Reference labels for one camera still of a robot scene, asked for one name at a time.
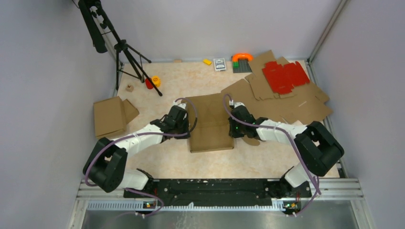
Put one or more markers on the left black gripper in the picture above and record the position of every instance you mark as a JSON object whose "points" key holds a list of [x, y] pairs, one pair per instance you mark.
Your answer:
{"points": [[185, 121]]}

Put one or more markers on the yellow small block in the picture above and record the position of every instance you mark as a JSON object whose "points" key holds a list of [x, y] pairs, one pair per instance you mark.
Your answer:
{"points": [[207, 62]]}

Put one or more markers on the brown cardboard box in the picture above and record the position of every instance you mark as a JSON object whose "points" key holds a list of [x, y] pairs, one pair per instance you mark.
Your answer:
{"points": [[212, 129], [112, 115]]}

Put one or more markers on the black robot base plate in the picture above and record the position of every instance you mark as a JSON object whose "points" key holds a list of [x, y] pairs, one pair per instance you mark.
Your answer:
{"points": [[225, 192]]}

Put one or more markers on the playing card deck box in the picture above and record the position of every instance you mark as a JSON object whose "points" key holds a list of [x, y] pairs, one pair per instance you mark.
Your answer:
{"points": [[219, 64]]}

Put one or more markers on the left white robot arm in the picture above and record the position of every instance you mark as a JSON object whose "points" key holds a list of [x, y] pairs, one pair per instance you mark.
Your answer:
{"points": [[106, 165]]}

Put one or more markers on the large brown cardboard sheet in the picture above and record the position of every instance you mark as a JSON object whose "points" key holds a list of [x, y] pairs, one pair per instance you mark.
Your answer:
{"points": [[308, 104]]}

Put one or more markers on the grey lego base plate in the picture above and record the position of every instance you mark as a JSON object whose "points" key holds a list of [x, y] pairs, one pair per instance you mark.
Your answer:
{"points": [[244, 67]]}

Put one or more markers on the red flat cardboard blank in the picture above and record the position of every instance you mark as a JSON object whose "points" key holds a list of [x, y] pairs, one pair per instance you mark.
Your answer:
{"points": [[282, 79]]}

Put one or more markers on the red round toy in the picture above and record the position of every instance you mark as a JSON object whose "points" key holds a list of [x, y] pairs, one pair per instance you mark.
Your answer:
{"points": [[149, 83]]}

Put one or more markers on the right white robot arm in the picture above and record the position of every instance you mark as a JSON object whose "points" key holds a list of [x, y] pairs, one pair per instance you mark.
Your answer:
{"points": [[316, 148]]}

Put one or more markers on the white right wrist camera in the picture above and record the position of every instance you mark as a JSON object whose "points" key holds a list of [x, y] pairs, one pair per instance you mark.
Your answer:
{"points": [[233, 104]]}

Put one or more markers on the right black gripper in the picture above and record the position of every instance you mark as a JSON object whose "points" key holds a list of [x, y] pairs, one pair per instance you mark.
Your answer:
{"points": [[232, 133]]}

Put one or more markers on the small brown cardboard blank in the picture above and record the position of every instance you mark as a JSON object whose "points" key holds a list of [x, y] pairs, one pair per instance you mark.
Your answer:
{"points": [[262, 90]]}

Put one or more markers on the orange horseshoe toy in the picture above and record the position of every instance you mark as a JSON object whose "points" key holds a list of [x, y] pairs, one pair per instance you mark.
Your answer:
{"points": [[242, 56]]}

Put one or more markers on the yellow round toy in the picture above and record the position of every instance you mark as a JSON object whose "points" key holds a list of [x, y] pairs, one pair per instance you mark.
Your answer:
{"points": [[156, 81]]}

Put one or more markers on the folded brown cardboard box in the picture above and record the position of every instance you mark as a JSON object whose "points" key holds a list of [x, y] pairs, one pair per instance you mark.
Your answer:
{"points": [[112, 115]]}

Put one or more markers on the small wooden cube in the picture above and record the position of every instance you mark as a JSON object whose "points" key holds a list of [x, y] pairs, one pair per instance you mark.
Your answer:
{"points": [[129, 88]]}

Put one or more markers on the black camera tripod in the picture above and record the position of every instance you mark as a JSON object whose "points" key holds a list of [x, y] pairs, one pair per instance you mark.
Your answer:
{"points": [[105, 38]]}

